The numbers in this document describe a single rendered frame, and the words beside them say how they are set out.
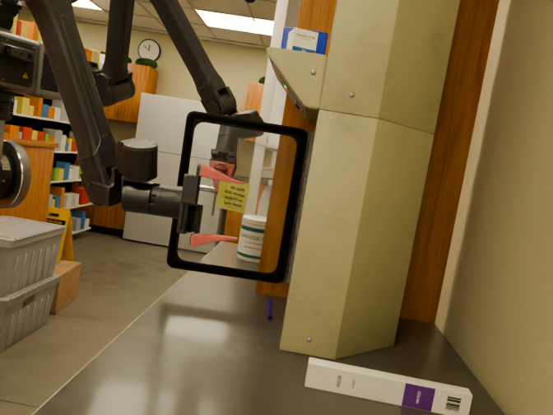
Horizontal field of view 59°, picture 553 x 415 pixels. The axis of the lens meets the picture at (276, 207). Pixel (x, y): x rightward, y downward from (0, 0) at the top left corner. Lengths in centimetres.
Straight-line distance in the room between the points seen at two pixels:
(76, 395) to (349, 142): 61
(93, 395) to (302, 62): 65
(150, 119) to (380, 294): 527
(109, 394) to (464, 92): 106
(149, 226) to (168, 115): 136
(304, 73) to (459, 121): 54
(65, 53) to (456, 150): 94
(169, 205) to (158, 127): 525
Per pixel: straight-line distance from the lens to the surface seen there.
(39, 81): 161
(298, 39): 104
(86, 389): 80
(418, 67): 104
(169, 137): 605
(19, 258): 308
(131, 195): 88
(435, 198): 135
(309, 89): 94
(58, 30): 94
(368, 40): 96
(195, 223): 89
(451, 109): 136
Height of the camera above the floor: 131
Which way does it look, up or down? 6 degrees down
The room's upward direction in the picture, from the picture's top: 9 degrees clockwise
